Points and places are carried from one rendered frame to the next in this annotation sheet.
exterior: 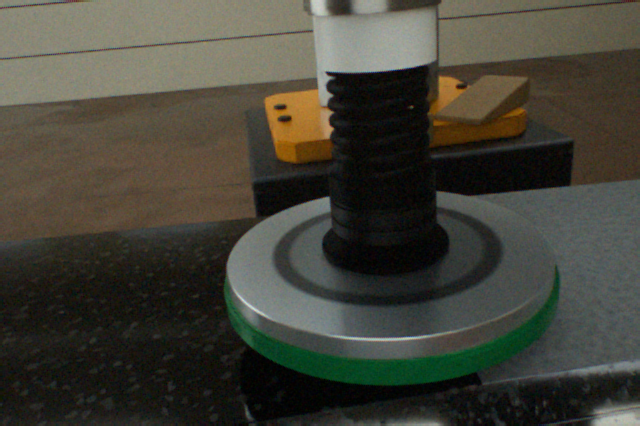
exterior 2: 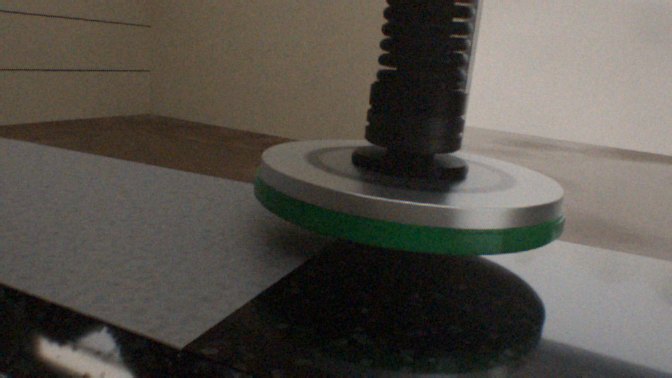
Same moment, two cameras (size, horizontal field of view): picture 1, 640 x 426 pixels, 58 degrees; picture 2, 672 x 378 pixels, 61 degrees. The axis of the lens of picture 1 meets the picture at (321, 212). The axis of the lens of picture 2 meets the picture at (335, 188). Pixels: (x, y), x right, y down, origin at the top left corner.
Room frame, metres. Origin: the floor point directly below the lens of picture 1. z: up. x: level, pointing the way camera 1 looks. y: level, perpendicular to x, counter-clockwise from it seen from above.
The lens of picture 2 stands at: (0.74, 0.08, 0.96)
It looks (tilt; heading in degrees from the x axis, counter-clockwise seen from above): 14 degrees down; 204
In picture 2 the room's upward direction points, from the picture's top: 6 degrees clockwise
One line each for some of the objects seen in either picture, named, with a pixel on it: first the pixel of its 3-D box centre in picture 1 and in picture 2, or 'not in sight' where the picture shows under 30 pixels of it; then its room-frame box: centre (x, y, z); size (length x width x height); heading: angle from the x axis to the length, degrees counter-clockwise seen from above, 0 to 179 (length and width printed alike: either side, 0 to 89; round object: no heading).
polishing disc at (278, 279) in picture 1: (385, 253); (407, 174); (0.35, -0.04, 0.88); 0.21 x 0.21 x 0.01
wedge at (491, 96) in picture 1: (482, 98); not in sight; (1.11, -0.34, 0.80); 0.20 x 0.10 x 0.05; 135
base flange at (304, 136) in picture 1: (378, 110); not in sight; (1.27, -0.15, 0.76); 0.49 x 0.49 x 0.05; 6
